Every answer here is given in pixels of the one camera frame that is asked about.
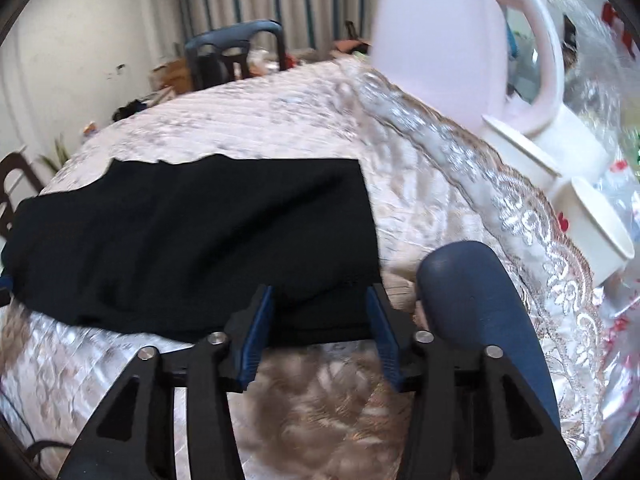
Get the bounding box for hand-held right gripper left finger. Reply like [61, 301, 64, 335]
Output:
[56, 284, 276, 480]

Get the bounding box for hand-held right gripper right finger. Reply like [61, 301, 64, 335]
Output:
[365, 282, 583, 480]

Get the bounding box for black pants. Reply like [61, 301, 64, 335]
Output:
[2, 157, 383, 346]

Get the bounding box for silver patterned tablecloth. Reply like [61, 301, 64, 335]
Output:
[0, 57, 616, 480]

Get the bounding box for white cup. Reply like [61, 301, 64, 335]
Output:
[552, 176, 634, 286]

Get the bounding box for dark clothes pile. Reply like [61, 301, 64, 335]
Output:
[112, 100, 151, 122]

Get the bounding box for green potted plant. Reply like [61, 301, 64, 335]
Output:
[37, 134, 76, 176]

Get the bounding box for cardboard box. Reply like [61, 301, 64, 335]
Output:
[150, 57, 193, 97]

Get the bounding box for brown wooden chair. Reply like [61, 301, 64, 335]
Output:
[0, 147, 46, 241]

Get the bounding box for dark blue plastic chair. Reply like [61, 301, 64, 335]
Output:
[184, 20, 288, 93]

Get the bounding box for white plastic kettle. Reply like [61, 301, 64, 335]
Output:
[371, 0, 566, 136]

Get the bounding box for striped window curtain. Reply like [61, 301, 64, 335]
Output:
[162, 0, 396, 56]

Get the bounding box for black cable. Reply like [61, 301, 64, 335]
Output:
[22, 439, 76, 467]

